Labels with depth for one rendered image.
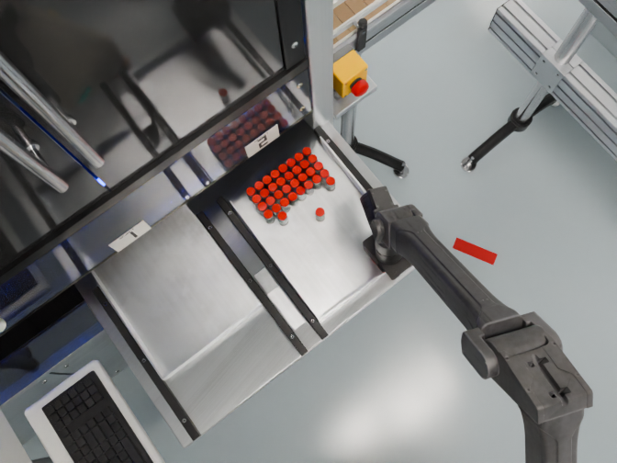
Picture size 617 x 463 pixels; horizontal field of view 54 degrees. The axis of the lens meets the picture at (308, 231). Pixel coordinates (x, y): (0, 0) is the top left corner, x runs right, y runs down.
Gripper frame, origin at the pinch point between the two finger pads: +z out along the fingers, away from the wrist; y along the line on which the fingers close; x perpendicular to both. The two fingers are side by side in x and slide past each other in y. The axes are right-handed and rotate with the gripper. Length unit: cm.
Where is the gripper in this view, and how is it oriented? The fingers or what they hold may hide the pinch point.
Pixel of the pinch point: (388, 264)
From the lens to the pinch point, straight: 136.3
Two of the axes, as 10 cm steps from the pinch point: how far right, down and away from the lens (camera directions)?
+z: 1.1, 3.4, 9.3
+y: -5.9, -7.3, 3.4
